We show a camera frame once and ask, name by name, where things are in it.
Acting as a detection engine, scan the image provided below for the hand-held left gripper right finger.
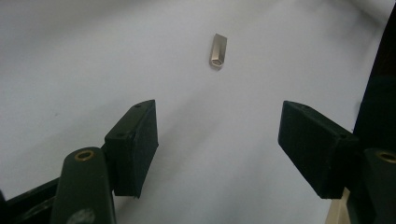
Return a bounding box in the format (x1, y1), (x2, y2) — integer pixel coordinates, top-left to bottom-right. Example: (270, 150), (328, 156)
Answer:
(277, 100), (396, 224)

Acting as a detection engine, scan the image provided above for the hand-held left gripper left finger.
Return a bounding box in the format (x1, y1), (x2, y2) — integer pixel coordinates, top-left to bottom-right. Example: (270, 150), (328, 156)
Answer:
(49, 99), (160, 224)

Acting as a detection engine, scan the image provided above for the silver metal usb flash drive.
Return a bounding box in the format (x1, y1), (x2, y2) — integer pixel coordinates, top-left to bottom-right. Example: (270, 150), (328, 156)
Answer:
(208, 33), (228, 70)

